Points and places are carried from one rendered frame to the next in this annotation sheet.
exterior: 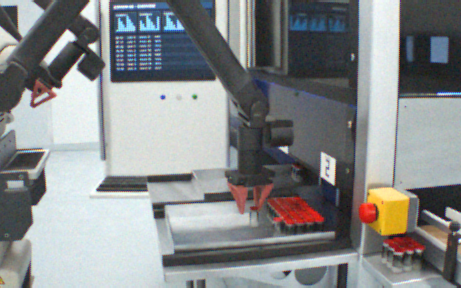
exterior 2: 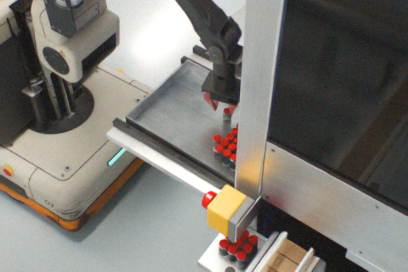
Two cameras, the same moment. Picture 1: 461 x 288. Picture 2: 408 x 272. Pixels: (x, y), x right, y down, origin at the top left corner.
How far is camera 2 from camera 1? 1.19 m
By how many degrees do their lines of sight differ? 55
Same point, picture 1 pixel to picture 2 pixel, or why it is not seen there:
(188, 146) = not seen: outside the picture
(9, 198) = (58, 8)
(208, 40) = not seen: outside the picture
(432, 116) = (303, 174)
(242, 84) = (201, 27)
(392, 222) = (214, 223)
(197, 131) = not seen: outside the picture
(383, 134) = (249, 156)
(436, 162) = (306, 209)
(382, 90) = (249, 126)
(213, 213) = not seen: hidden behind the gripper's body
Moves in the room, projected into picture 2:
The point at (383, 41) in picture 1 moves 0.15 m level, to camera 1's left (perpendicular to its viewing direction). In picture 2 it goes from (251, 91) to (195, 48)
